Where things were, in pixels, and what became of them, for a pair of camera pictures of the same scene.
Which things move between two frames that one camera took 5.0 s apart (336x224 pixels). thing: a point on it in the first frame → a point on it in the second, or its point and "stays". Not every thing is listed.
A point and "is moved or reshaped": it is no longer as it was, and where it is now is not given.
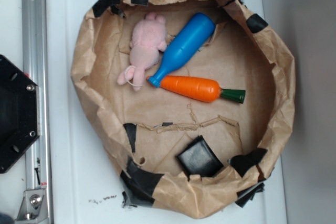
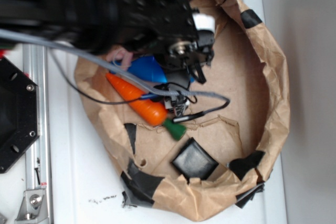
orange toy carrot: x=200 y=89 → x=151 y=110
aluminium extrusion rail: x=36 y=65 stays
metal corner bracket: x=33 y=208 stays
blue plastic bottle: x=185 y=47 is moved or reshaped
